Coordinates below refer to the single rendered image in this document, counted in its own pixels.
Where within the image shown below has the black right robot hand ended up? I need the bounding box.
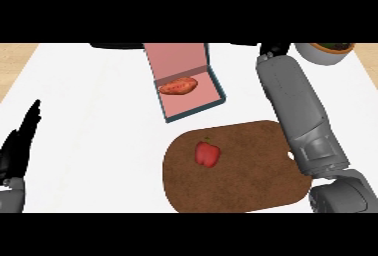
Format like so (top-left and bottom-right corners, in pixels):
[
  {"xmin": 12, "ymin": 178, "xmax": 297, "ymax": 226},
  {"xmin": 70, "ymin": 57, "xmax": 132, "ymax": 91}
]
[{"xmin": 259, "ymin": 43, "xmax": 293, "ymax": 61}]

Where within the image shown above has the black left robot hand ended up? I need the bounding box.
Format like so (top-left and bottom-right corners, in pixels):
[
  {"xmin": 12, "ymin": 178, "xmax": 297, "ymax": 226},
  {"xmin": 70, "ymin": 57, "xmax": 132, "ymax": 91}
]
[{"xmin": 0, "ymin": 99, "xmax": 43, "ymax": 187}]

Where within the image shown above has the pink cardboard box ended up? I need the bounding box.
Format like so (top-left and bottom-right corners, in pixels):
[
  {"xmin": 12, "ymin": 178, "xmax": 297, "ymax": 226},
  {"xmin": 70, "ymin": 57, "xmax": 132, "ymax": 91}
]
[{"xmin": 142, "ymin": 43, "xmax": 228, "ymax": 124}]

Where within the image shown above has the brown wooden cutting board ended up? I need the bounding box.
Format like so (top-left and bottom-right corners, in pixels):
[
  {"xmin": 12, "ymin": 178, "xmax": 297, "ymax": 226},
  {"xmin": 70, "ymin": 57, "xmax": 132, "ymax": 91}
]
[{"xmin": 161, "ymin": 119, "xmax": 316, "ymax": 214}]

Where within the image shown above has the grey plant pot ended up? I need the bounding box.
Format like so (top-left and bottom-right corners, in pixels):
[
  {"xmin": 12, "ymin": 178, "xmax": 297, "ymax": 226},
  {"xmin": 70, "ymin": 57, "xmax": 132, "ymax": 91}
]
[{"xmin": 294, "ymin": 43, "xmax": 356, "ymax": 66}]

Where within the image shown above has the black flat object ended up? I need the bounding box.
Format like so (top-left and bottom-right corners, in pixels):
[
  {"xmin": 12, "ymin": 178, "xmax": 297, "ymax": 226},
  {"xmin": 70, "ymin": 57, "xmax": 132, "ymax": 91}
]
[{"xmin": 89, "ymin": 43, "xmax": 145, "ymax": 50}]

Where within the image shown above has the red bell pepper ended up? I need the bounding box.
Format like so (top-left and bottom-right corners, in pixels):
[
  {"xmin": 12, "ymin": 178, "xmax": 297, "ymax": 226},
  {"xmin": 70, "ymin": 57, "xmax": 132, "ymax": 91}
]
[{"xmin": 195, "ymin": 137, "xmax": 222, "ymax": 169}]

